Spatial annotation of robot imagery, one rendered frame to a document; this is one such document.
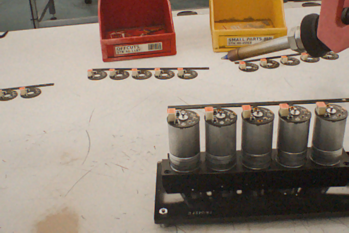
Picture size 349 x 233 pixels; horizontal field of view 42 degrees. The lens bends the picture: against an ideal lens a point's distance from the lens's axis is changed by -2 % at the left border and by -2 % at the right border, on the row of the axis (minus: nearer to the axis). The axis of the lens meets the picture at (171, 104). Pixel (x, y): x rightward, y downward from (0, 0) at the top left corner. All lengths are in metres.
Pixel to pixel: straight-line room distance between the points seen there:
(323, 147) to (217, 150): 0.08
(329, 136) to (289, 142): 0.03
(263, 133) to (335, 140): 0.06
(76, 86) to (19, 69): 0.11
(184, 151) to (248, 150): 0.05
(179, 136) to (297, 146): 0.09
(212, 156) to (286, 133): 0.06
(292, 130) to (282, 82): 0.20
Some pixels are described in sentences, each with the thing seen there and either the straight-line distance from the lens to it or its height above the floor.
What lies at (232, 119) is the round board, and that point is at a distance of 0.34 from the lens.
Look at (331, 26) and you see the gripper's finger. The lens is 0.24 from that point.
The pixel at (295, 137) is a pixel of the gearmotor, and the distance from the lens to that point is 0.35.
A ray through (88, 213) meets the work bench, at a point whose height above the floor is 0.75.
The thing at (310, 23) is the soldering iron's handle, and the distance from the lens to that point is 0.26.
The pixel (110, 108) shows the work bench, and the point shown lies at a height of 0.75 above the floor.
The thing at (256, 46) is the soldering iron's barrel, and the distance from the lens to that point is 0.29.
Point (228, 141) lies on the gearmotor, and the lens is 0.34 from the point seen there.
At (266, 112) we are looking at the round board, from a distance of 0.35.
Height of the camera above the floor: 0.99
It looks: 29 degrees down
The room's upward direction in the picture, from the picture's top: 4 degrees counter-clockwise
